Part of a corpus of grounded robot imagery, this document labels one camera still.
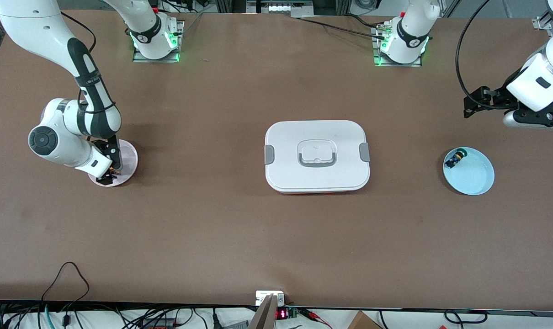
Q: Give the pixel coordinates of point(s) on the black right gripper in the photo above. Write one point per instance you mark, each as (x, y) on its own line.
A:
(101, 149)

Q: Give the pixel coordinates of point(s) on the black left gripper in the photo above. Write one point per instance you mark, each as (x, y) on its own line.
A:
(499, 98)

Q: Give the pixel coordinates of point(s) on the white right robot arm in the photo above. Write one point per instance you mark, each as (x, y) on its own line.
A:
(39, 27)

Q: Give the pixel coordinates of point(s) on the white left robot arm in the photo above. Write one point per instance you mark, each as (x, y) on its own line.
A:
(409, 36)

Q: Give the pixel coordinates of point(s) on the white lidded storage box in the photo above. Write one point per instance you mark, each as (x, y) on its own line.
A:
(285, 137)

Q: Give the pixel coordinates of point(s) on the small white socket box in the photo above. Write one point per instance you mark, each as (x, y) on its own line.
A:
(260, 296)

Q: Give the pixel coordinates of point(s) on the pink round plate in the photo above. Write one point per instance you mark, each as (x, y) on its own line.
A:
(126, 160)

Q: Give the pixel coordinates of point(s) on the light blue round plate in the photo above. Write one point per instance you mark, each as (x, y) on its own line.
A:
(473, 176)

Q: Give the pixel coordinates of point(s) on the beige flat bar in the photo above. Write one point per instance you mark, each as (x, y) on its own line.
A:
(263, 317)

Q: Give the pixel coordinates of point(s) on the red digit display module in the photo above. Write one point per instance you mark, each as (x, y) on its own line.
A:
(281, 314)

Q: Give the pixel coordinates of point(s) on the small green circuit board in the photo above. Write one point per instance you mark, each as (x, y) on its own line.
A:
(292, 313)

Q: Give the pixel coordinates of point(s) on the red clip leads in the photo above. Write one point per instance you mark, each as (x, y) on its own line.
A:
(311, 314)

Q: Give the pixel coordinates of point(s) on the brown cardboard piece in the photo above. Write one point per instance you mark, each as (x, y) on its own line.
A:
(363, 322)

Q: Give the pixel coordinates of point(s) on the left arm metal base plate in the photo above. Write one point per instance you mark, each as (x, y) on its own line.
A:
(413, 64)

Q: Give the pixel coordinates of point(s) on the aluminium rail with bracket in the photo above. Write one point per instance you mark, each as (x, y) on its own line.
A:
(542, 23)

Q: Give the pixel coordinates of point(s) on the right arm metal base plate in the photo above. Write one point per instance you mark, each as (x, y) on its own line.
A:
(139, 57)

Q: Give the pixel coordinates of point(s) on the aluminium frame with lamp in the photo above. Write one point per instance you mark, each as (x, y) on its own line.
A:
(276, 7)

